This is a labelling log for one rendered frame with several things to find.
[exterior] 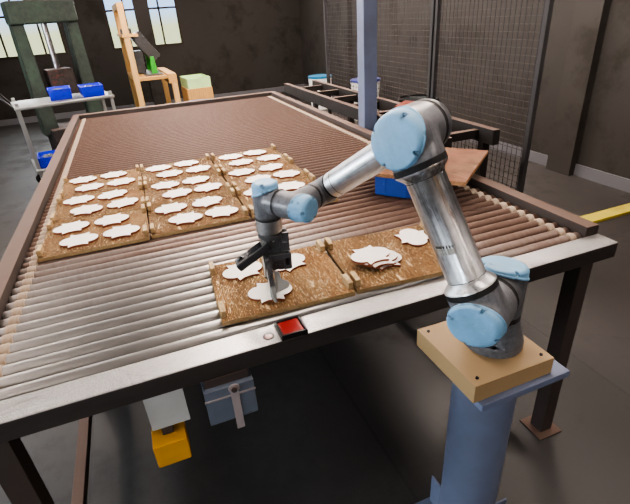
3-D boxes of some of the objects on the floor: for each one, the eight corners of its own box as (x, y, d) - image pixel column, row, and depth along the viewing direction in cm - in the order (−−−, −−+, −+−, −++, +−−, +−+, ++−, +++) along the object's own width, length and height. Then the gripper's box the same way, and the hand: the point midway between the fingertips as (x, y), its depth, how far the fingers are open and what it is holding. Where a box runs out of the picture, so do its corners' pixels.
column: (544, 575, 150) (606, 378, 110) (448, 630, 139) (479, 432, 98) (468, 480, 182) (495, 299, 141) (385, 518, 170) (389, 334, 130)
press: (114, 156, 670) (55, -62, 546) (49, 166, 643) (-29, -61, 519) (114, 146, 728) (60, -53, 604) (54, 154, 701) (-16, -52, 577)
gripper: (293, 242, 124) (299, 303, 134) (281, 216, 141) (286, 272, 150) (262, 247, 123) (270, 308, 132) (253, 221, 139) (261, 277, 148)
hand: (270, 290), depth 140 cm, fingers open, 13 cm apart
